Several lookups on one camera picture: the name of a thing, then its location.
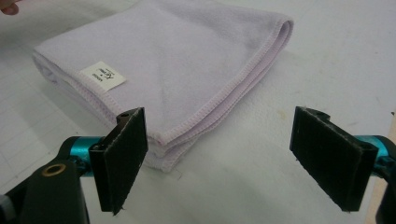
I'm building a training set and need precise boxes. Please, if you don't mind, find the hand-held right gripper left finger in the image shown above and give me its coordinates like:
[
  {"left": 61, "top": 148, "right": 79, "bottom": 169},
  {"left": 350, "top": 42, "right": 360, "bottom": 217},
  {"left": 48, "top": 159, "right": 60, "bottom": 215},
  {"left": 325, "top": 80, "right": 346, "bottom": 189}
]
[{"left": 18, "top": 106, "right": 149, "bottom": 224}]

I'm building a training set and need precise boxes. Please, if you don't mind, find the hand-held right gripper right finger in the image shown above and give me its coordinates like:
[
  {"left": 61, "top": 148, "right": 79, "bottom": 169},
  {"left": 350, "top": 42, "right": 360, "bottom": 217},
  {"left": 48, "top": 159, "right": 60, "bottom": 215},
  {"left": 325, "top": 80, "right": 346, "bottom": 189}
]
[{"left": 289, "top": 105, "right": 396, "bottom": 224}]

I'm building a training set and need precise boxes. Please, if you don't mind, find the lilac printed towel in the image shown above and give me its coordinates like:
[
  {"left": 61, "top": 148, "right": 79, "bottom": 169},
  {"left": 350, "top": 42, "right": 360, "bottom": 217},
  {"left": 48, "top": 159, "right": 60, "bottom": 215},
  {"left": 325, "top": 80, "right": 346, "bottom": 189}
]
[{"left": 32, "top": 0, "right": 295, "bottom": 174}]

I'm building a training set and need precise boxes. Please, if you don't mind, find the white grid mat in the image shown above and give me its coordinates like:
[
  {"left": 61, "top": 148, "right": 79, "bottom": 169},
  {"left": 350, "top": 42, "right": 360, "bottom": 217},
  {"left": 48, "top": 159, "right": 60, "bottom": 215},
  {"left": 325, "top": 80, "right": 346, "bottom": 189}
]
[{"left": 0, "top": 0, "right": 396, "bottom": 224}]

